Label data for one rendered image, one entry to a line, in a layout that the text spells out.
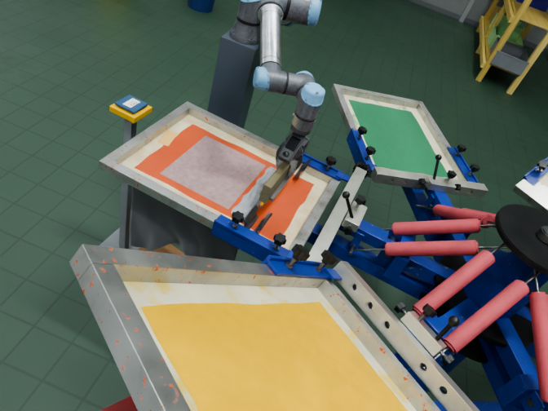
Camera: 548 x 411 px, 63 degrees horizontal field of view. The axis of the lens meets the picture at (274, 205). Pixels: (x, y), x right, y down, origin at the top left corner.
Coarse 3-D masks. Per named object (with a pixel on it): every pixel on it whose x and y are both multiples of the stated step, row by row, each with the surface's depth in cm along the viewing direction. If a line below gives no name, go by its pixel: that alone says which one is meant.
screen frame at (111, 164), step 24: (168, 120) 188; (216, 120) 198; (144, 144) 177; (264, 144) 194; (120, 168) 159; (312, 168) 190; (144, 192) 159; (168, 192) 157; (192, 216) 155; (216, 216) 155; (312, 216) 168
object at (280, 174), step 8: (280, 168) 158; (288, 168) 161; (272, 176) 154; (280, 176) 155; (264, 184) 150; (272, 184) 151; (280, 184) 162; (264, 192) 151; (272, 192) 156; (264, 200) 153
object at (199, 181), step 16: (144, 160) 171; (160, 160) 174; (176, 160) 176; (192, 160) 179; (160, 176) 167; (176, 176) 169; (192, 176) 172; (208, 176) 174; (224, 176) 177; (192, 192) 165; (208, 192) 167; (224, 192) 170; (240, 192) 172; (224, 208) 164; (272, 208) 171; (288, 208) 173; (256, 224) 162; (272, 224) 164; (288, 224) 166; (272, 240) 158
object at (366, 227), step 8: (360, 224) 164; (368, 224) 165; (352, 232) 164; (360, 232) 163; (368, 232) 162; (376, 232) 163; (384, 232) 164; (368, 240) 163; (376, 240) 162; (384, 240) 161; (376, 248) 164
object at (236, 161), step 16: (192, 128) 194; (176, 144) 183; (192, 144) 186; (208, 144) 189; (224, 144) 192; (208, 160) 181; (224, 160) 184; (240, 160) 187; (256, 160) 190; (240, 176) 179; (256, 176) 182; (288, 192) 180; (304, 192) 182
